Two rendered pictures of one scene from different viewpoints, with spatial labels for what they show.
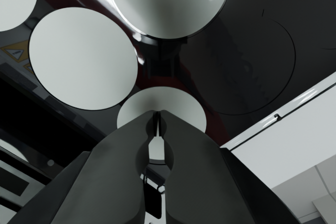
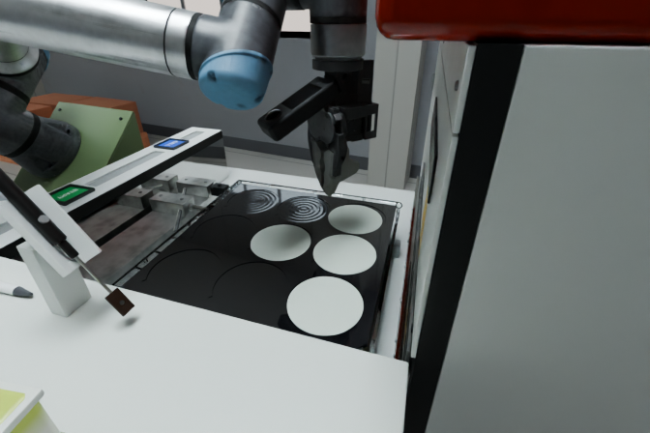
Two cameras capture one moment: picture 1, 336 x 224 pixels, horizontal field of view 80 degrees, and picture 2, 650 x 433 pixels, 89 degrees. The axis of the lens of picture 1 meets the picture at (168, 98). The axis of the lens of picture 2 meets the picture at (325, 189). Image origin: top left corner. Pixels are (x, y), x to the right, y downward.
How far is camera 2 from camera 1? 0.48 m
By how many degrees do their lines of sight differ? 50
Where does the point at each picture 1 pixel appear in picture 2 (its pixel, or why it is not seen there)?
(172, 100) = (336, 219)
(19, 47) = (356, 277)
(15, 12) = (337, 282)
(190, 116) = (339, 212)
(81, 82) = (356, 251)
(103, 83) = (349, 244)
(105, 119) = (370, 237)
